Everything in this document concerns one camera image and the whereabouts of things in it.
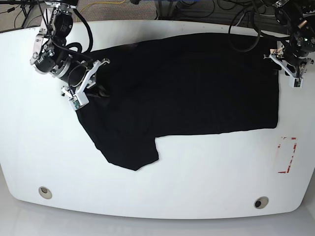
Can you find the black tripod stand legs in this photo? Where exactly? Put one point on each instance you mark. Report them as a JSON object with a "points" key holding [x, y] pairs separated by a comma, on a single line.
{"points": [[16, 14]]}

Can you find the right table grommet hole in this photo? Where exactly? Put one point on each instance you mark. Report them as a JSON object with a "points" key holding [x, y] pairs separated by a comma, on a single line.
{"points": [[261, 202]]}

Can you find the left table grommet hole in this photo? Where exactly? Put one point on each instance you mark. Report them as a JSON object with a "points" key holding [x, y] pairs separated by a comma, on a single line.
{"points": [[45, 193]]}

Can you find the table grommet hole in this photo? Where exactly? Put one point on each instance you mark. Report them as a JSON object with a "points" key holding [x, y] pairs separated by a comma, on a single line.
{"points": [[261, 202], [45, 193]]}

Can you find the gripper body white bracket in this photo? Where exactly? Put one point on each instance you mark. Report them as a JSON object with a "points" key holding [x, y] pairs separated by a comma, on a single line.
{"points": [[293, 65], [80, 78]]}

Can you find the red tape marking rectangle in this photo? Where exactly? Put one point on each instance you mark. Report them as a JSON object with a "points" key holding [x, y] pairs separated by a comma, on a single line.
{"points": [[285, 154]]}

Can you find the black t-shirt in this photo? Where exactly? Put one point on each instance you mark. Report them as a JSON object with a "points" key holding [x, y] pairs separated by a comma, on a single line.
{"points": [[192, 84]]}

